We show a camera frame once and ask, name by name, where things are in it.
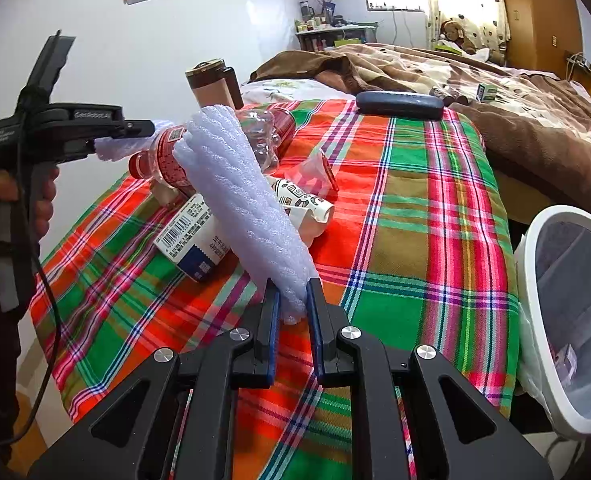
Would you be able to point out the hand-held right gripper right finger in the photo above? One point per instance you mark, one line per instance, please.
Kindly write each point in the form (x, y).
(315, 332)

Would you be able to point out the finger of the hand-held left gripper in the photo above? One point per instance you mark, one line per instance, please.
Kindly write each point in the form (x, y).
(138, 129)

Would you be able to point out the white blue milk carton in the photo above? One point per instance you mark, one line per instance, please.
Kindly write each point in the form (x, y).
(190, 240)

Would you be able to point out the white mesh bin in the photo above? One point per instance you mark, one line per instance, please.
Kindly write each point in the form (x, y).
(530, 270)

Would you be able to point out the wooden wardrobe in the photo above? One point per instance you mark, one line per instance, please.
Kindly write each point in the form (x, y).
(540, 10)

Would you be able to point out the brown thermos flask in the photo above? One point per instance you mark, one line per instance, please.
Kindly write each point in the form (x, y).
(210, 87)

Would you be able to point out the white plastic bin liner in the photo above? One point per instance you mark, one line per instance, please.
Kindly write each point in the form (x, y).
(528, 350)

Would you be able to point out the white floral sheet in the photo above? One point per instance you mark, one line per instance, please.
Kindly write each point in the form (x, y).
(275, 92)

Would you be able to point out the white foam net sleeve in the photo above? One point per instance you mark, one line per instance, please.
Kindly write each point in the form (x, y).
(235, 185)

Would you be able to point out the dark blue glasses case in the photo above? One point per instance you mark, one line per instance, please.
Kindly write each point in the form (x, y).
(400, 104)

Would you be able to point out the printed paper bag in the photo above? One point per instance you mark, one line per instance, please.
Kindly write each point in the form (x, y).
(300, 205)

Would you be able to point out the brown fleece blanket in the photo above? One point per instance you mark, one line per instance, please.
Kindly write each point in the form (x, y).
(525, 125)

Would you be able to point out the small dark bottle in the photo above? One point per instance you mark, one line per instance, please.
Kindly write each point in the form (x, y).
(448, 95)

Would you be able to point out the colourful plaid cloth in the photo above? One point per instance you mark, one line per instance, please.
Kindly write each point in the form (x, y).
(415, 210)

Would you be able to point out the clear plastic cup red lid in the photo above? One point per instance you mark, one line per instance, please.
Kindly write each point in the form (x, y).
(320, 170)

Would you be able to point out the clear plastic bottle red label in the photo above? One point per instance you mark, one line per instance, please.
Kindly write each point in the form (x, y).
(168, 155)

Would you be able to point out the group of cosmetic bottles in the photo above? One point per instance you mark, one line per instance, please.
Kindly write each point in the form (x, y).
(315, 20)

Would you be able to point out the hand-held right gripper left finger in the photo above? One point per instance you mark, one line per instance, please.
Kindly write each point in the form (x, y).
(274, 332)

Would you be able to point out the small shelf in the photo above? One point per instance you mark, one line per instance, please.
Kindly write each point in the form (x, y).
(335, 37)

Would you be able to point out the brown plush toy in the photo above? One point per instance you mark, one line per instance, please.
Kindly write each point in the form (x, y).
(453, 35)

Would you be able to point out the small green white box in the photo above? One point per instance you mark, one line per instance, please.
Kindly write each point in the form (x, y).
(487, 92)

